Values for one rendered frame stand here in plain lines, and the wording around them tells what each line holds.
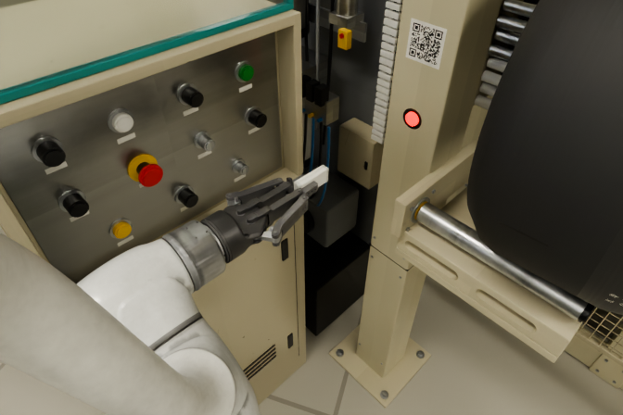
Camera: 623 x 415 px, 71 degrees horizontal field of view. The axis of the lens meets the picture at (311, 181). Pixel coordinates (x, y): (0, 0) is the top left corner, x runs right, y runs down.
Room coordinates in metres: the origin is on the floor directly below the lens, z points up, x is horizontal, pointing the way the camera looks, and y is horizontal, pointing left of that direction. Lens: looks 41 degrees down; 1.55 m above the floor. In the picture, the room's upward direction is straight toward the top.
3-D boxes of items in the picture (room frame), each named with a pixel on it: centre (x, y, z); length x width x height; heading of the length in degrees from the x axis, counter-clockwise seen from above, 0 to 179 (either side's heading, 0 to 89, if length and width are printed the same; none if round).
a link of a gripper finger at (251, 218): (0.50, 0.06, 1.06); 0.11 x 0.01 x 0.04; 132
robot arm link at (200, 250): (0.41, 0.17, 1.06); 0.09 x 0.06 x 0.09; 44
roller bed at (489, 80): (1.06, -0.57, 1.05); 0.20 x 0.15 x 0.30; 44
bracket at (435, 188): (0.77, -0.32, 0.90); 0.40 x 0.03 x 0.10; 134
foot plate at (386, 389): (0.81, -0.25, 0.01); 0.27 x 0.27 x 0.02; 44
